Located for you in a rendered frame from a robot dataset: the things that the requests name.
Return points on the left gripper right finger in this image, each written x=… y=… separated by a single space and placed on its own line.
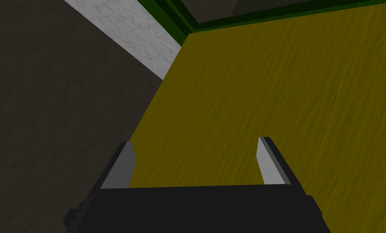
x=270 y=170

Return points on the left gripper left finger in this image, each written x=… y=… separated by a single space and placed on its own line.
x=120 y=171

